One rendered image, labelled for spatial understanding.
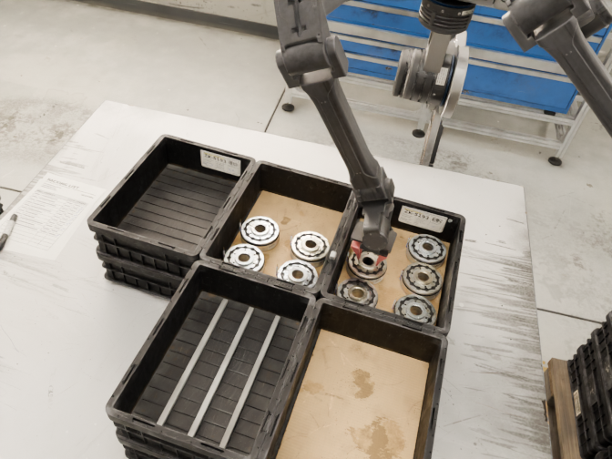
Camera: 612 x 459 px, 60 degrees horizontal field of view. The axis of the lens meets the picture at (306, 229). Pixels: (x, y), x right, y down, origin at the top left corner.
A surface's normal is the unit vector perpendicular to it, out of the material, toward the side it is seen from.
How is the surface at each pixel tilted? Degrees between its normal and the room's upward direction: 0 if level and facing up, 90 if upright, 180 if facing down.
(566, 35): 87
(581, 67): 87
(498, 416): 0
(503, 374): 0
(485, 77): 90
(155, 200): 0
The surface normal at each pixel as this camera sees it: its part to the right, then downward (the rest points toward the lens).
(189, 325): 0.09, -0.68
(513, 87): -0.22, 0.69
